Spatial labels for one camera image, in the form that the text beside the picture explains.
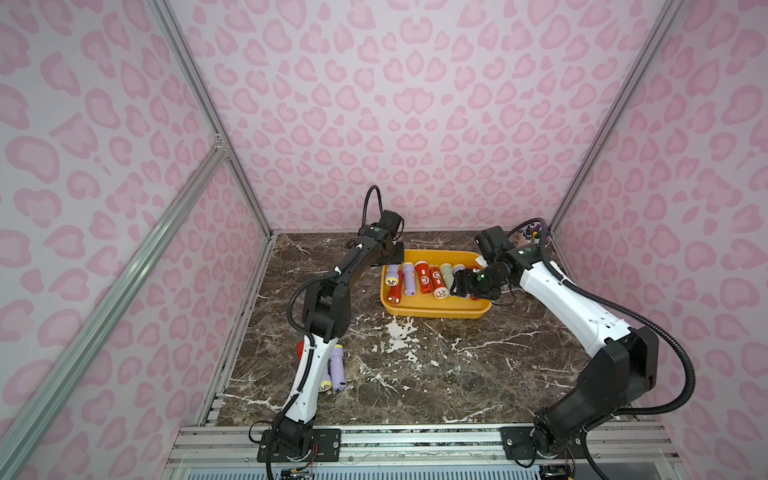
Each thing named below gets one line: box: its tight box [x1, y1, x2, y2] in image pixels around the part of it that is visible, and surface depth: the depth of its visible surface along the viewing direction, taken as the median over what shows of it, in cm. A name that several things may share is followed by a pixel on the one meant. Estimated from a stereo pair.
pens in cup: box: [526, 223, 542, 243], surface depth 103 cm
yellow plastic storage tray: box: [380, 249, 493, 319], surface depth 102 cm
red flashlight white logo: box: [415, 260, 433, 294], surface depth 104 cm
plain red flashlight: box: [387, 272, 403, 304], surface depth 100 cm
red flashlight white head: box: [429, 265, 449, 299], surface depth 103 cm
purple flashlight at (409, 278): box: [402, 262, 416, 297], surface depth 105 cm
